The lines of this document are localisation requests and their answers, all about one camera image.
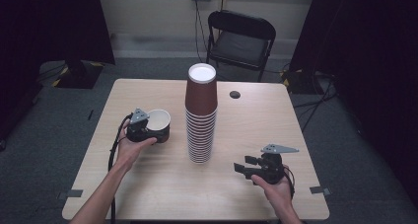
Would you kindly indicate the stack of brown paper cups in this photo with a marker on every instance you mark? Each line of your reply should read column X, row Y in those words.
column 201, row 118

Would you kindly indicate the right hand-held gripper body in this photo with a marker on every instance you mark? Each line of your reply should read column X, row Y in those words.
column 271, row 169

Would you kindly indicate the black folding chair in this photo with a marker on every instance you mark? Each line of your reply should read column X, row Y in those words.
column 241, row 43

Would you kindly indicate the single brown paper cup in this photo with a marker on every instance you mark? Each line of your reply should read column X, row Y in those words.
column 159, row 120

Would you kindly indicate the black curtain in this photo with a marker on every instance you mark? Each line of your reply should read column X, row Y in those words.
column 49, row 26
column 371, row 69

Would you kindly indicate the grey tape strip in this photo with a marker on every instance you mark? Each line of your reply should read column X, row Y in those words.
column 74, row 193
column 318, row 190

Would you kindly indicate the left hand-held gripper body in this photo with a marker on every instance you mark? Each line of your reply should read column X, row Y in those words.
column 138, row 133

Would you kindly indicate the person's left hand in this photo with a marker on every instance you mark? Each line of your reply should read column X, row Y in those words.
column 131, row 151

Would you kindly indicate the person's right hand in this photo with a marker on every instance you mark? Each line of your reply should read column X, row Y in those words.
column 277, row 194

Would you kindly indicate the black stand base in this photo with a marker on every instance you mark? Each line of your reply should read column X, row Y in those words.
column 300, row 82
column 79, row 76

